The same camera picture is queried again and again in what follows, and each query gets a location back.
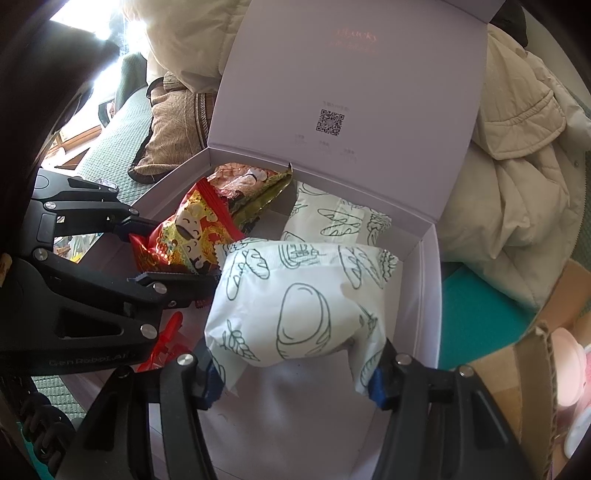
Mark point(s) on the brown striped pillow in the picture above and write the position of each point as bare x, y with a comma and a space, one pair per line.
179, 129

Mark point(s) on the green sofa cover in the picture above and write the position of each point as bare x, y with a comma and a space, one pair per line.
111, 138

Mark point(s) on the red plastic propeller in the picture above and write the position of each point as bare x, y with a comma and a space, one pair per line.
171, 342

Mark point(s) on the beige puffer jacket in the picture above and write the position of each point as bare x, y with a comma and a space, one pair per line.
517, 208

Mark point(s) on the red fortune-god snack pack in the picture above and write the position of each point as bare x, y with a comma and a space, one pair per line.
186, 241

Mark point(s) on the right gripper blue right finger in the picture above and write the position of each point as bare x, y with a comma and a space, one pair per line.
443, 424

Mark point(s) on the white bread-print snack pack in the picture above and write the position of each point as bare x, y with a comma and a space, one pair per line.
281, 300
318, 216

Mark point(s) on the small brown cardboard box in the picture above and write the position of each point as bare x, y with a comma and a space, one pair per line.
528, 379

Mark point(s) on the pink round case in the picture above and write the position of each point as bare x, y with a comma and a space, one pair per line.
570, 365

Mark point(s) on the teal foam mat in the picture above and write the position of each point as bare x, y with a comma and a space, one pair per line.
477, 319

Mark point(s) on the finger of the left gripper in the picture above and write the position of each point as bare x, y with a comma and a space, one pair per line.
144, 294
64, 206

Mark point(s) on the brown gold snack pack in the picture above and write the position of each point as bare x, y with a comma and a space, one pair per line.
248, 190

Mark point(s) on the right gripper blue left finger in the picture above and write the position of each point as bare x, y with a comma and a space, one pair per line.
146, 425

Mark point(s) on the lavender open gift box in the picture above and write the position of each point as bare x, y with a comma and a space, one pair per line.
375, 102

